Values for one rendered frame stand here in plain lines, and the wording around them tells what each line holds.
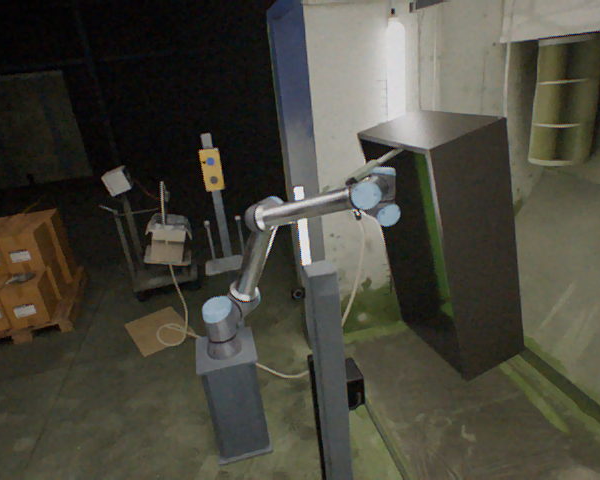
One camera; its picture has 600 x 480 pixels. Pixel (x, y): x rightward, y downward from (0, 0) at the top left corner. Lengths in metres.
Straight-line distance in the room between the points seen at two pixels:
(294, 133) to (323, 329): 1.97
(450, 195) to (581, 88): 1.38
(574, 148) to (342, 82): 1.43
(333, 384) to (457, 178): 1.12
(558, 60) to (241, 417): 2.63
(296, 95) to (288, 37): 0.31
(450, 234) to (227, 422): 1.48
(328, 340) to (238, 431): 1.76
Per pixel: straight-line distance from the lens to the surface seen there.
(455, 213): 1.76
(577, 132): 2.96
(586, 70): 2.92
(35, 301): 4.22
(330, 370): 0.77
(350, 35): 2.67
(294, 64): 2.57
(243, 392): 2.28
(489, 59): 3.11
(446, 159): 1.67
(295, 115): 2.58
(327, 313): 0.70
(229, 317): 2.11
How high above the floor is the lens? 1.94
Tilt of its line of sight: 22 degrees down
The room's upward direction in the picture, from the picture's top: 6 degrees counter-clockwise
